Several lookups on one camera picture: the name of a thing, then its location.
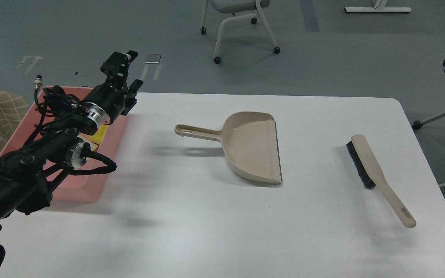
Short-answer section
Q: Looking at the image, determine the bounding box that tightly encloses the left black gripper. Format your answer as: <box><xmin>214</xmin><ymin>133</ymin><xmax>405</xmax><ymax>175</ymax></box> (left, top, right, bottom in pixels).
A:
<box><xmin>82</xmin><ymin>50</ymin><xmax>144</xmax><ymax>125</ymax></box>

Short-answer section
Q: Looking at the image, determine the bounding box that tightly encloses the yellow sponge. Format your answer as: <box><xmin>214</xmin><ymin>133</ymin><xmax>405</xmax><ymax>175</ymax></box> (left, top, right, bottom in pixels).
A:
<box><xmin>89</xmin><ymin>125</ymin><xmax>108</xmax><ymax>151</ymax></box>

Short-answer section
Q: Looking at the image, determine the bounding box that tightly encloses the beige plastic dustpan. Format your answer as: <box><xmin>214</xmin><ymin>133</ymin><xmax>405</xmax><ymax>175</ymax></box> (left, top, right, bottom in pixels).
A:
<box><xmin>174</xmin><ymin>111</ymin><xmax>282</xmax><ymax>184</ymax></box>

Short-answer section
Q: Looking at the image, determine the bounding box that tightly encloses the beige hand brush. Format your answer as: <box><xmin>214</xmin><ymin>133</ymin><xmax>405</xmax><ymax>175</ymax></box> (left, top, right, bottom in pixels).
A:
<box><xmin>346</xmin><ymin>134</ymin><xmax>417</xmax><ymax>229</ymax></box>

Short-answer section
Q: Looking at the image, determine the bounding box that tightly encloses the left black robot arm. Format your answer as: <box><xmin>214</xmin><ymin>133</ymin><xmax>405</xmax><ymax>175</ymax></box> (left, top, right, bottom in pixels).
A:
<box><xmin>0</xmin><ymin>50</ymin><xmax>143</xmax><ymax>267</ymax></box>

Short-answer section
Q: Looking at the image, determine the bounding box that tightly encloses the grey floor plate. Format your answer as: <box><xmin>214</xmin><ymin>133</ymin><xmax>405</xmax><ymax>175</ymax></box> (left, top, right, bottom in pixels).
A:
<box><xmin>144</xmin><ymin>53</ymin><xmax>162</xmax><ymax>64</ymax></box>

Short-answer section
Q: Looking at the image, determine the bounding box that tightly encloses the white office chair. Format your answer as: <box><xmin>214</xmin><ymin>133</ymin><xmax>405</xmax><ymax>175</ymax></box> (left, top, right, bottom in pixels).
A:
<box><xmin>200</xmin><ymin>0</ymin><xmax>281</xmax><ymax>65</ymax></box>

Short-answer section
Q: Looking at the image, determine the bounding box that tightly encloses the white desk base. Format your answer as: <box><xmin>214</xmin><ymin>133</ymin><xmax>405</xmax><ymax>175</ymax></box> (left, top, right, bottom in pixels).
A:
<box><xmin>344</xmin><ymin>0</ymin><xmax>413</xmax><ymax>14</ymax></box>

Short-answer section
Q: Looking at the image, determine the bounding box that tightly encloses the grey stand leg right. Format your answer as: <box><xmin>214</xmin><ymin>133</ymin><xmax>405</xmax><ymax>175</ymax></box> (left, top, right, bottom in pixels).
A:
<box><xmin>411</xmin><ymin>112</ymin><xmax>445</xmax><ymax>130</ymax></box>

